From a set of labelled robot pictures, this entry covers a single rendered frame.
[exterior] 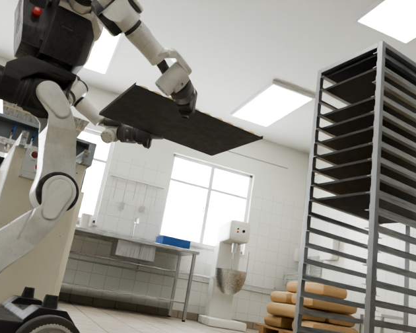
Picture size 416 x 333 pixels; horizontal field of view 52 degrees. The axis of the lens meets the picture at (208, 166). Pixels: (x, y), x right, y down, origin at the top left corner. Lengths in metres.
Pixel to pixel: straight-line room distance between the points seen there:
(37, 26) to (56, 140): 0.40
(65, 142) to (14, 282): 0.76
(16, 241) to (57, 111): 0.45
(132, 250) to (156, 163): 1.51
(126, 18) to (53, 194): 0.62
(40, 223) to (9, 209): 0.60
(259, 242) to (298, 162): 1.61
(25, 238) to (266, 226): 5.76
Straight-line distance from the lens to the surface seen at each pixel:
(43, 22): 1.69
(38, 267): 2.13
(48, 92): 1.61
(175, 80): 1.45
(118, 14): 1.39
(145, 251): 5.62
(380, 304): 2.31
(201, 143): 2.01
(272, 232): 7.08
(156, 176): 6.43
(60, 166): 1.59
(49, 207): 1.52
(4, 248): 1.53
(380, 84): 2.52
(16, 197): 2.12
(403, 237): 2.48
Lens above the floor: 0.31
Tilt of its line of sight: 17 degrees up
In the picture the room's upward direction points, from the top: 10 degrees clockwise
